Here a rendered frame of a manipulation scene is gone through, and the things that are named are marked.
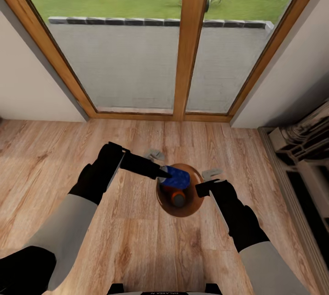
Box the trash can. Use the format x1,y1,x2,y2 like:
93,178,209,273
155,163,205,218

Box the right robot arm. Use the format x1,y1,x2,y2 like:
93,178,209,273
195,167,311,295

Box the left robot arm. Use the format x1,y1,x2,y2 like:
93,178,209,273
0,142,172,295

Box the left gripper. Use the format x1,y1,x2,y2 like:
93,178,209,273
132,156,172,179

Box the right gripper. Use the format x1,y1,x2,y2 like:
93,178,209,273
195,181,211,198

